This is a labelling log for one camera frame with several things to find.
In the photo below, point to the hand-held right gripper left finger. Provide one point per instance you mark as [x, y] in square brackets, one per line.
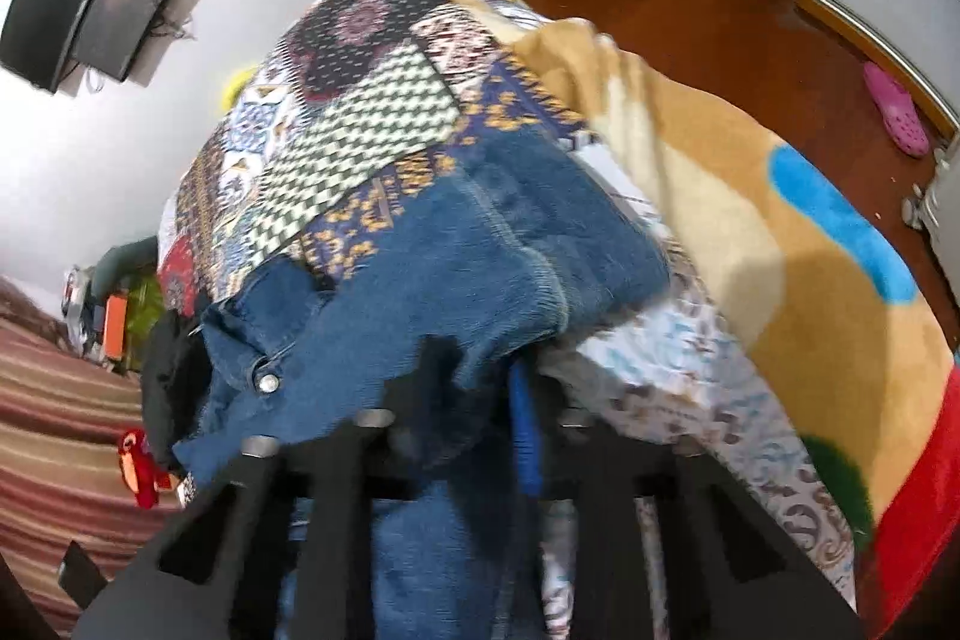
[352, 460]

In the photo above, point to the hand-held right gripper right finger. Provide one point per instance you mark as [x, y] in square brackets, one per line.
[526, 437]

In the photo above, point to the blue denim jacket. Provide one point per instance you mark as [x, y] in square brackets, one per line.
[480, 235]

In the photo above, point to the white patterned bed sheet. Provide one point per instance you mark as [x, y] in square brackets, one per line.
[675, 370]

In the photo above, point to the black cloth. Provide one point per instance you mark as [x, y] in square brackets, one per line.
[169, 377]

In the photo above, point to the red plush toy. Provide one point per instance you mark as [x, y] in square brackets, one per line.
[139, 467]

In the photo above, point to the green cloth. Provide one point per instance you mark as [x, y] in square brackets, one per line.
[146, 317]

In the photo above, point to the orange box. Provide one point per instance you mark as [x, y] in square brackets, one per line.
[115, 325]

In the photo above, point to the red striped blanket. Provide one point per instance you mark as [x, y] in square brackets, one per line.
[52, 430]

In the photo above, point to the tan cartoon fleece blanket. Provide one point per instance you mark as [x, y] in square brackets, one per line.
[750, 197]

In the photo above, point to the patchwork printed quilt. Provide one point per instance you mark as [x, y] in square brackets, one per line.
[360, 108]

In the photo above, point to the pink clog shoe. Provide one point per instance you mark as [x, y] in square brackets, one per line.
[892, 108]

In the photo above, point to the grey set-top box shelf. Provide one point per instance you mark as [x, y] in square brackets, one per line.
[127, 18]

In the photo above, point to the wooden door frame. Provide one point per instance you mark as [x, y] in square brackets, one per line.
[847, 10]

